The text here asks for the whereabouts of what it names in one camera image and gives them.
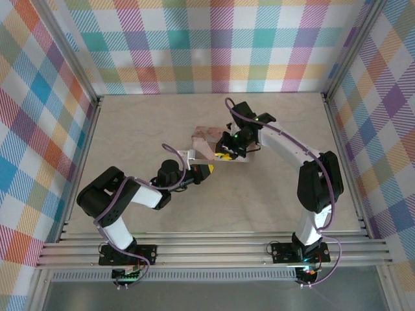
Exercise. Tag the aluminium side rail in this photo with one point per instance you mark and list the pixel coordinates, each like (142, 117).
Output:
(82, 155)
(347, 162)

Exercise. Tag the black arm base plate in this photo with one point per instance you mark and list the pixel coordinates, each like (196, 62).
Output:
(147, 251)
(282, 252)

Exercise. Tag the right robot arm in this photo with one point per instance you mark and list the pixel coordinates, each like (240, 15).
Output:
(319, 184)

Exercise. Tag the aluminium corner post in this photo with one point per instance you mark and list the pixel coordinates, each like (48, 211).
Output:
(65, 48)
(356, 45)

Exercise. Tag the floral pattern box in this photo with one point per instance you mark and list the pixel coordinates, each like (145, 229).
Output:
(204, 136)

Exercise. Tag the narrow aluminium base rail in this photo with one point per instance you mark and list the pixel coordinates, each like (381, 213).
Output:
(210, 236)

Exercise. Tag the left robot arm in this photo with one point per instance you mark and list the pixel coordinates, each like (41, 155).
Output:
(107, 194)

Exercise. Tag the wide aluminium base rail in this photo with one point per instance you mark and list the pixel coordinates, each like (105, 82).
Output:
(210, 254)

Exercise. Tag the black controller board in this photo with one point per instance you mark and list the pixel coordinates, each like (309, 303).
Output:
(308, 272)
(128, 275)

